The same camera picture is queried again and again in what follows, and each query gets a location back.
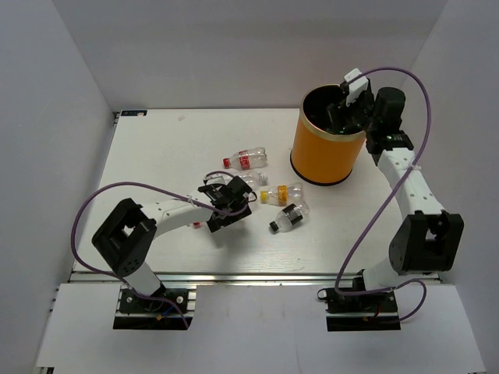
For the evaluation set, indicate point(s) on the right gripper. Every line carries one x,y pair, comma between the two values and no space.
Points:
334,112

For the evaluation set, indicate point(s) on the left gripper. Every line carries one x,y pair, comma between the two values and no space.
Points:
217,224

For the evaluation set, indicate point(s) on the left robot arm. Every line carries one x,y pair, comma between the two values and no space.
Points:
126,235

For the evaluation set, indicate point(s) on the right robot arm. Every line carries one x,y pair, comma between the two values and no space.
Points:
428,238

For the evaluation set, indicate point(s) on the orange cylindrical bin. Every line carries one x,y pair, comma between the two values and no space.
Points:
318,155

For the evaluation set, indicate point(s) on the large clear unlabelled bottle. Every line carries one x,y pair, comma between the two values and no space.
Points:
254,178

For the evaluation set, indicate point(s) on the small red-label clear bottle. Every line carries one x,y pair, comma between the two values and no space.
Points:
247,159

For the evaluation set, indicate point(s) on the yellow-cap orange-label bottle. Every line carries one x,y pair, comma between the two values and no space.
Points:
282,195

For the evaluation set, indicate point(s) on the black-cap black-label bottle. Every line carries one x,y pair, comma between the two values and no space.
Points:
290,218

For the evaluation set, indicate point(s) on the blue table sticker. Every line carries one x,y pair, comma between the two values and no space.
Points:
133,113

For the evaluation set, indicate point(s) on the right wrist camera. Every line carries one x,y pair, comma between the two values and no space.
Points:
353,85

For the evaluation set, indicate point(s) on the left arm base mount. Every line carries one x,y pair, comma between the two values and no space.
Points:
133,313

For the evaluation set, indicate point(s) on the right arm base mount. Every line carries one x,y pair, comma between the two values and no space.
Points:
373,312

